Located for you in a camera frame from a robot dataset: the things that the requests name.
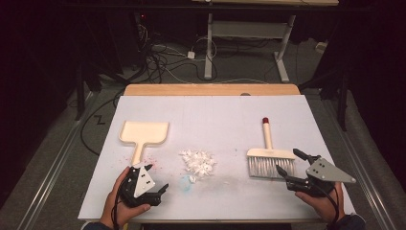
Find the small white box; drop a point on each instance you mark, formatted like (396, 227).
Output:
(321, 46)

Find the cream plastic dustpan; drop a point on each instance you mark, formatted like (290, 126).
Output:
(143, 132)

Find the wooden table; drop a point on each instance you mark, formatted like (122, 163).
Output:
(207, 89)

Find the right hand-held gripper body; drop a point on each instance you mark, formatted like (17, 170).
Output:
(322, 171)

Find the person's left hand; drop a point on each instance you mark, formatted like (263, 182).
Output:
(110, 207)

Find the white metal desk frame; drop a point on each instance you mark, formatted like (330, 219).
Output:
(245, 29)

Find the person's dark left sleeve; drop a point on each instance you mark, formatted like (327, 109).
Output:
(95, 226)

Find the person's dark sleeve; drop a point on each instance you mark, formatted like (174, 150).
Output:
(351, 222)
(95, 226)

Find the pile of white paper scraps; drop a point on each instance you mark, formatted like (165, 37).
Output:
(198, 163)

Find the metal floor rail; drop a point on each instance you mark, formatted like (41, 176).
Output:
(54, 163)
(360, 163)

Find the person's dark right sleeve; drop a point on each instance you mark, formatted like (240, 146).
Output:
(351, 222)

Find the black stand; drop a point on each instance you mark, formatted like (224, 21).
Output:
(342, 102)
(79, 96)

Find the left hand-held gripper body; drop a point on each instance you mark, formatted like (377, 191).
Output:
(143, 183)

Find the white power adapter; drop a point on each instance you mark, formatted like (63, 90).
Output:
(191, 55)

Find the white table mat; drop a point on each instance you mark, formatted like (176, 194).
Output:
(217, 118)

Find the person's right hand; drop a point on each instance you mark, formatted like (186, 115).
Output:
(319, 204)

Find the cream brush with grey bristles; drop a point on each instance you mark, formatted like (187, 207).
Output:
(269, 155)

